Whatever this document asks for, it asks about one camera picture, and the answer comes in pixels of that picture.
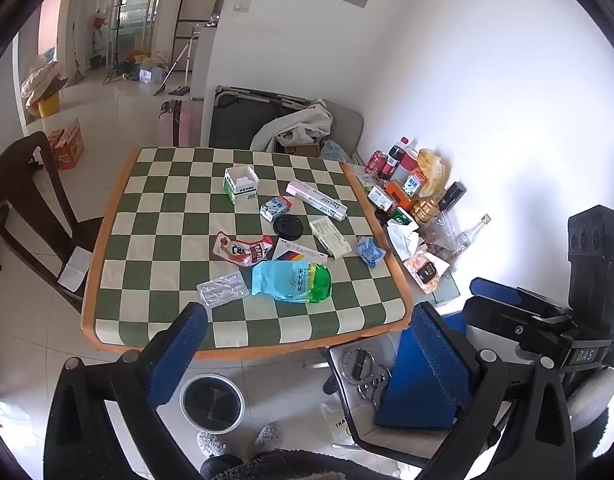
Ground white box with rainbow stripe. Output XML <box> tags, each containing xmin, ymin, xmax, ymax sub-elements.
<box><xmin>273</xmin><ymin>239</ymin><xmax>329</xmax><ymax>264</ymax></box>

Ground cola bottle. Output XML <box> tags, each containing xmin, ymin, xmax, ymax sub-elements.
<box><xmin>382</xmin><ymin>136</ymin><xmax>410</xmax><ymax>181</ymax></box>

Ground person's right forearm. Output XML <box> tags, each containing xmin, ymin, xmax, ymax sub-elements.
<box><xmin>562</xmin><ymin>367</ymin><xmax>614</xmax><ymax>461</ymax></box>

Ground dark folding bed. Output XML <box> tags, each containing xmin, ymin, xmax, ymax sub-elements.
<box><xmin>209</xmin><ymin>86</ymin><xmax>318</xmax><ymax>151</ymax></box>

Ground white paper sheet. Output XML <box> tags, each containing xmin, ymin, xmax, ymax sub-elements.
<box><xmin>57</xmin><ymin>247</ymin><xmax>93</xmax><ymax>292</ymax></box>

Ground glass side table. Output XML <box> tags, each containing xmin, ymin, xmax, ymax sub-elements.
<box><xmin>354</xmin><ymin>160</ymin><xmax>460</xmax><ymax>306</ymax></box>

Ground crumpled white tissue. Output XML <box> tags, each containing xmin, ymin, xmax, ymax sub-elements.
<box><xmin>387</xmin><ymin>221</ymin><xmax>420</xmax><ymax>256</ymax></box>

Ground orange snack packet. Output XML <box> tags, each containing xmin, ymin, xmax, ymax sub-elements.
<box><xmin>403</xmin><ymin>252</ymin><xmax>450</xmax><ymax>295</ymax></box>

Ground small white paper box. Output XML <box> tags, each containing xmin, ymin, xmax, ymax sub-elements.
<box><xmin>308</xmin><ymin>217</ymin><xmax>353</xmax><ymax>259</ymax></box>

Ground cardboard box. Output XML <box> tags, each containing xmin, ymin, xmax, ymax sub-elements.
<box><xmin>277</xmin><ymin>142</ymin><xmax>322</xmax><ymax>158</ymax></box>

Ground orange carton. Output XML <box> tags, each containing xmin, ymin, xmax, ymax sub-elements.
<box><xmin>48</xmin><ymin>119</ymin><xmax>84</xmax><ymax>171</ymax></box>

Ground metal bin with black bag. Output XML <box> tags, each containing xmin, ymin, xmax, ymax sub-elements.
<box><xmin>179</xmin><ymin>373</ymin><xmax>246</xmax><ymax>433</ymax></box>

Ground pile of bedding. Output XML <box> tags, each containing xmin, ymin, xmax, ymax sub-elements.
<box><xmin>21</xmin><ymin>60</ymin><xmax>68</xmax><ymax>106</ymax></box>

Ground crumpled blue wrapper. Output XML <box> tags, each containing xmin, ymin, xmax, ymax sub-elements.
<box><xmin>356</xmin><ymin>236</ymin><xmax>386</xmax><ymax>267</ymax></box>

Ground white garment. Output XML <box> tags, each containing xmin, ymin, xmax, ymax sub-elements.
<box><xmin>251</xmin><ymin>102</ymin><xmax>334</xmax><ymax>153</ymax></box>

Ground green white medicine box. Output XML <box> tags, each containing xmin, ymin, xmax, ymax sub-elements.
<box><xmin>223</xmin><ymin>165</ymin><xmax>260</xmax><ymax>205</ymax></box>

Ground pale blue plastic bag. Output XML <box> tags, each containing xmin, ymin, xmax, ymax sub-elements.
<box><xmin>321</xmin><ymin>140</ymin><xmax>349</xmax><ymax>163</ymax></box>

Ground person's dark trousers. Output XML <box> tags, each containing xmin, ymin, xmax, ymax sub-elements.
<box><xmin>199</xmin><ymin>449</ymin><xmax>349</xmax><ymax>480</ymax></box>

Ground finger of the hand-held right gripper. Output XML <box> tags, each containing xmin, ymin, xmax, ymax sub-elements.
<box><xmin>461</xmin><ymin>297</ymin><xmax>575</xmax><ymax>361</ymax></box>
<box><xmin>469</xmin><ymin>277</ymin><xmax>570</xmax><ymax>318</ymax></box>

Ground blue bin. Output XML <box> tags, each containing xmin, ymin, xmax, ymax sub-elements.
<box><xmin>376</xmin><ymin>312</ymin><xmax>470</xmax><ymax>431</ymax></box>

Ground black box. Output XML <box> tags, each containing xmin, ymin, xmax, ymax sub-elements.
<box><xmin>439</xmin><ymin>182</ymin><xmax>466</xmax><ymax>211</ymax></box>

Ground yellow bin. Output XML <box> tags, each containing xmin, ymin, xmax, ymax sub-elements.
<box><xmin>37</xmin><ymin>95</ymin><xmax>63</xmax><ymax>118</ymax></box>

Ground small blue white carton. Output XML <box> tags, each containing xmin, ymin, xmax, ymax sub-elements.
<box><xmin>259</xmin><ymin>196</ymin><xmax>293</xmax><ymax>222</ymax></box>

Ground green checkered table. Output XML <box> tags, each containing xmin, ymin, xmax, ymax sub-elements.
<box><xmin>80</xmin><ymin>146</ymin><xmax>414</xmax><ymax>361</ymax></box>

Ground dark wooden chair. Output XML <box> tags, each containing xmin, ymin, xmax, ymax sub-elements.
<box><xmin>0</xmin><ymin>131</ymin><xmax>105</xmax><ymax>313</ymax></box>

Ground red snack packet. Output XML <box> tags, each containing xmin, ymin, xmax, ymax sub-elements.
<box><xmin>212</xmin><ymin>231</ymin><xmax>274</xmax><ymax>267</ymax></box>

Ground gold bottle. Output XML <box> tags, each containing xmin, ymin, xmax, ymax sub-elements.
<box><xmin>412</xmin><ymin>197</ymin><xmax>445</xmax><ymax>226</ymax></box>

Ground white jar with red lid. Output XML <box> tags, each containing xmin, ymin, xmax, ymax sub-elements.
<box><xmin>394</xmin><ymin>149</ymin><xmax>419</xmax><ymax>183</ymax></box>

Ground blue white drink carton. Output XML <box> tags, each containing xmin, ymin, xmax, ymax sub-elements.
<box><xmin>403</xmin><ymin>170</ymin><xmax>426</xmax><ymax>196</ymax></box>

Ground clear blister pack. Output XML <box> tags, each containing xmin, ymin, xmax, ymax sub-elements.
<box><xmin>197</xmin><ymin>270</ymin><xmax>249</xmax><ymax>308</ymax></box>

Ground blue green rice bag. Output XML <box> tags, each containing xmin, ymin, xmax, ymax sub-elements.
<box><xmin>251</xmin><ymin>260</ymin><xmax>333</xmax><ymax>305</ymax></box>

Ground white plastic bag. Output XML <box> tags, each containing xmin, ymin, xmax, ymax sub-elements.
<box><xmin>322</xmin><ymin>400</ymin><xmax>358</xmax><ymax>448</ymax></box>

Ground clear glass bottle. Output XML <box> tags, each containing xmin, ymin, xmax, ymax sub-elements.
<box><xmin>449</xmin><ymin>214</ymin><xmax>492</xmax><ymax>261</ymax></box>

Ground yellow snack bag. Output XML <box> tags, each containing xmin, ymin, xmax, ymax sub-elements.
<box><xmin>417</xmin><ymin>148</ymin><xmax>448</xmax><ymax>198</ymax></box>

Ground grey chair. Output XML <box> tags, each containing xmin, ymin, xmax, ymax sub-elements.
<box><xmin>327</xmin><ymin>102</ymin><xmax>364</xmax><ymax>161</ymax></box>

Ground black framed stool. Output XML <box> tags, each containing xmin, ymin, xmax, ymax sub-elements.
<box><xmin>322</xmin><ymin>332</ymin><xmax>488</xmax><ymax>466</ymax></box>

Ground black plastic cup lid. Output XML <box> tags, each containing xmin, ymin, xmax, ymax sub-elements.
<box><xmin>273</xmin><ymin>215</ymin><xmax>304</xmax><ymax>239</ymax></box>

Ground broom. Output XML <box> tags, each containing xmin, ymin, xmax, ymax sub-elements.
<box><xmin>154</xmin><ymin>35</ymin><xmax>195</xmax><ymax>97</ymax></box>

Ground orange box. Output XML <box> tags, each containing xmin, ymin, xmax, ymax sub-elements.
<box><xmin>385</xmin><ymin>181</ymin><xmax>418</xmax><ymax>211</ymax></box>

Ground metal ring set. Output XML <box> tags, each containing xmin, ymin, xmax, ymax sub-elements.
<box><xmin>341</xmin><ymin>347</ymin><xmax>392</xmax><ymax>406</ymax></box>

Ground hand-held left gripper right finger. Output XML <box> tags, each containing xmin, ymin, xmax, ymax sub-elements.
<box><xmin>409</xmin><ymin>301</ymin><xmax>578</xmax><ymax>480</ymax></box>

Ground long pink white box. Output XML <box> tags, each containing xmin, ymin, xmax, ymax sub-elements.
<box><xmin>285</xmin><ymin>180</ymin><xmax>349</xmax><ymax>221</ymax></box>

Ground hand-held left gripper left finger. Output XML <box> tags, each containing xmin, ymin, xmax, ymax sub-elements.
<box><xmin>44</xmin><ymin>301</ymin><xmax>210</xmax><ymax>480</ymax></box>

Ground pink suitcase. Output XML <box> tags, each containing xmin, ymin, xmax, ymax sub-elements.
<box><xmin>158</xmin><ymin>100</ymin><xmax>195</xmax><ymax>148</ymax></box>

